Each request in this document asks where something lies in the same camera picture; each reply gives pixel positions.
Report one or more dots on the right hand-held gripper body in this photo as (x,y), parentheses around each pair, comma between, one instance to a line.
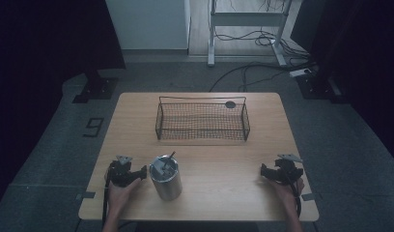
(287,170)

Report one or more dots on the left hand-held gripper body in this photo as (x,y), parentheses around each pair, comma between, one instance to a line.
(121,174)

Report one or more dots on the silver steel tumbler cup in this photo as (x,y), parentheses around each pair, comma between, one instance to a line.
(167,185)

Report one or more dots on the person's left hand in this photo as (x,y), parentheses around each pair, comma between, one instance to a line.
(118,195)

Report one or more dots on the person's right hand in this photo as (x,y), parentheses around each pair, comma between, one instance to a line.
(287,192)

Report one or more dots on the dark drinking straw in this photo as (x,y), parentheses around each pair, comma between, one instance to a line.
(169,158)

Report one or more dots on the grey tape piece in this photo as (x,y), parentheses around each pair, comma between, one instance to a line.
(86,195)
(308,197)

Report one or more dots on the black round table grommet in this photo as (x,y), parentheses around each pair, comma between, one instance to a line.
(230,104)

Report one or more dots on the black stand base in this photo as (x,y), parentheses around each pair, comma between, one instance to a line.
(97,88)
(317,87)

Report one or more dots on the white power strip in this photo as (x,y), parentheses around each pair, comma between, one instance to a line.
(298,72)

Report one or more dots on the dark curtain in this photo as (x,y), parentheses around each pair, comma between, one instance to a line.
(40,48)
(362,48)

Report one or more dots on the white cabinet panel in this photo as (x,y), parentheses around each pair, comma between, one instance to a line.
(148,24)

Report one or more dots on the white desk frame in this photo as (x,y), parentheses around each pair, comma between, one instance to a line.
(246,18)

